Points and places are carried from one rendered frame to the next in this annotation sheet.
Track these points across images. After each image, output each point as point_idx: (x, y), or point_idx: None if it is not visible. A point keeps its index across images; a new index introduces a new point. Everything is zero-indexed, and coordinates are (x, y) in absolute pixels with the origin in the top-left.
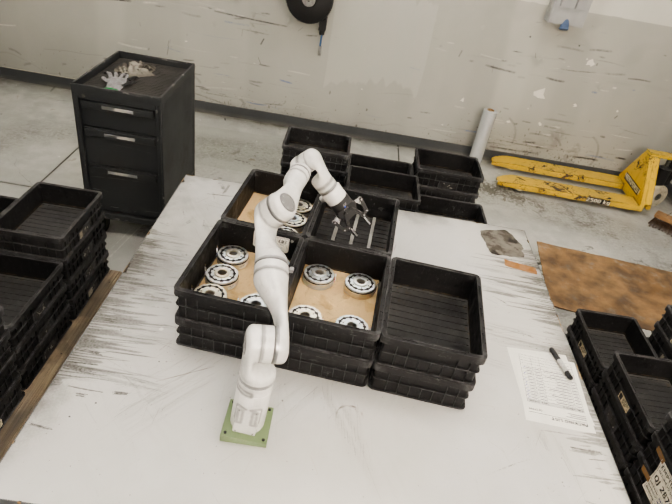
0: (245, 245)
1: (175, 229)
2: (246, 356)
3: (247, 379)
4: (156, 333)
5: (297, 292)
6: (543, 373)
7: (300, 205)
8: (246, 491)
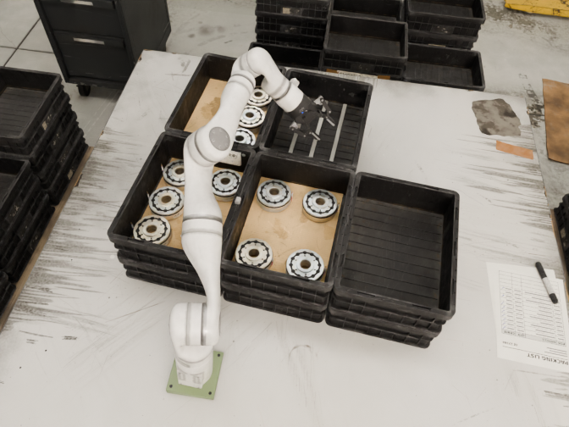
0: None
1: (129, 125)
2: (172, 341)
3: (179, 357)
4: (107, 263)
5: (250, 217)
6: (524, 296)
7: (260, 95)
8: None
